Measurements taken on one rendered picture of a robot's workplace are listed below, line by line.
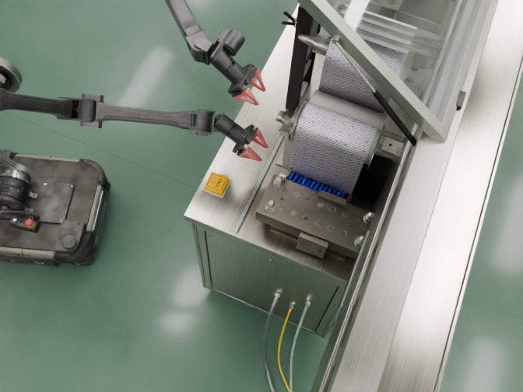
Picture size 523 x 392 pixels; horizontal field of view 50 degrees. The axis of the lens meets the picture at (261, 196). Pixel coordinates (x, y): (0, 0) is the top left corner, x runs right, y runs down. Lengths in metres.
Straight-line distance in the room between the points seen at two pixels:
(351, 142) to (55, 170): 1.72
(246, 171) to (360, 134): 0.54
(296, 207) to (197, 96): 1.67
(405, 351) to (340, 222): 0.65
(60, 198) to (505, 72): 2.05
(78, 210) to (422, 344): 1.93
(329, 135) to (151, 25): 2.28
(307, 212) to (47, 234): 1.41
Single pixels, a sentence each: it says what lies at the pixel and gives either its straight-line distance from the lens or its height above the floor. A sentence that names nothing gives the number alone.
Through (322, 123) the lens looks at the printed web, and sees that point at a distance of 1.74.
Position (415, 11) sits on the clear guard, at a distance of 1.43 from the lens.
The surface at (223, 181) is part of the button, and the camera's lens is 2.06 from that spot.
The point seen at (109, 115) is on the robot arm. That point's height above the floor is 1.20.
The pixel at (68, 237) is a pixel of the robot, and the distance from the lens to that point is 2.72.
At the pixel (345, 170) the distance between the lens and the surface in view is 1.84.
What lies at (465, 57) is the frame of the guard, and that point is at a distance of 1.51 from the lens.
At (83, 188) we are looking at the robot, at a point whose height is 0.24.
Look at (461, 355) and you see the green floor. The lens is 2.99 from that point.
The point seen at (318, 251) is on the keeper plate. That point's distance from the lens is 1.91.
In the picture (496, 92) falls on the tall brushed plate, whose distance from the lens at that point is 1.80.
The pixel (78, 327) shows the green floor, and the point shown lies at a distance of 2.91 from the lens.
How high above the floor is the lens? 2.73
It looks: 63 degrees down
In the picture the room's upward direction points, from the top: 5 degrees clockwise
